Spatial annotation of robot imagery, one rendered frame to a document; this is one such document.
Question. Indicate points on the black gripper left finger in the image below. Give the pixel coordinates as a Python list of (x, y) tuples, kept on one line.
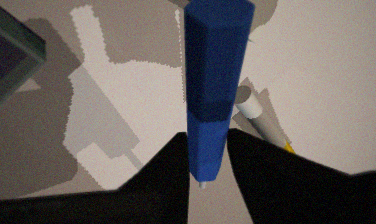
[(157, 194)]

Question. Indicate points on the dark grey keyboard with keys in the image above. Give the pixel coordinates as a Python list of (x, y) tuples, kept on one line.
[(22, 54)]

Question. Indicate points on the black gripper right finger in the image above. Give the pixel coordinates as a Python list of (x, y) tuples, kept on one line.
[(281, 187)]

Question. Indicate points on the blue stylus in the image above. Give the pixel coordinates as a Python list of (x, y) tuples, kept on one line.
[(216, 34)]

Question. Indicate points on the grey cylinder with yellow end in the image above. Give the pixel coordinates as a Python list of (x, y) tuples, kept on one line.
[(253, 111)]

